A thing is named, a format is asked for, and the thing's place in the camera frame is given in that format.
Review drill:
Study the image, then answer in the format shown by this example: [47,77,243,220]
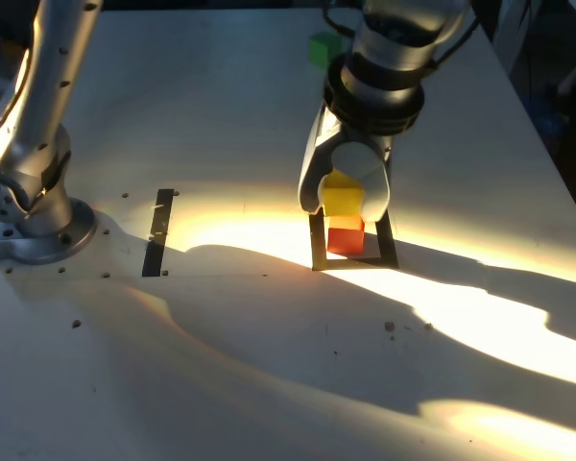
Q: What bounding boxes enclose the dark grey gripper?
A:
[297,103,396,223]

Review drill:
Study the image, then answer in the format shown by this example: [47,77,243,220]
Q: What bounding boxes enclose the yellow cube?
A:
[322,168,366,218]

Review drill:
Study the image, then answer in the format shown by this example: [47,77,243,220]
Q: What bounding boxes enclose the red cube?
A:
[325,214,367,255]

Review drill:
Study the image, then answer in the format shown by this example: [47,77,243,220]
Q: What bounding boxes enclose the green cube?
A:
[308,32,345,69]

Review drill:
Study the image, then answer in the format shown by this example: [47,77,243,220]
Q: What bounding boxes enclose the black tape square outline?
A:
[309,208,400,273]

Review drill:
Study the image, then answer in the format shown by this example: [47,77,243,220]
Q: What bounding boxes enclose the black tape strip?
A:
[141,188,176,279]

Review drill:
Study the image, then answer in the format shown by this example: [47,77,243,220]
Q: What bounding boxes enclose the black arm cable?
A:
[319,0,366,36]
[429,9,479,68]

